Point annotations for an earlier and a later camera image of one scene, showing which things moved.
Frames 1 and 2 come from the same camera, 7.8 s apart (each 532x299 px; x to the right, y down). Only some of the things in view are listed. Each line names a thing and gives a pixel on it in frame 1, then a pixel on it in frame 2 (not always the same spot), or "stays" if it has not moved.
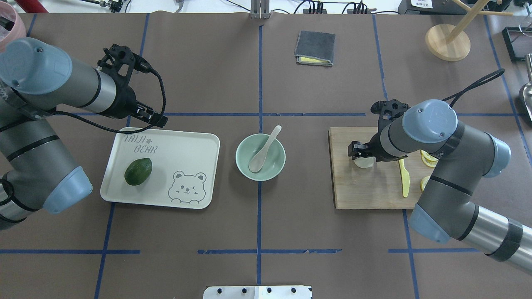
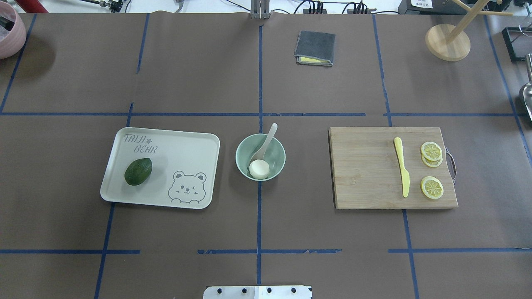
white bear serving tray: (185, 167) stays
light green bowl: (251, 145) stays
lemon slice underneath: (430, 163) stays
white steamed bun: (365, 162) to (259, 169)
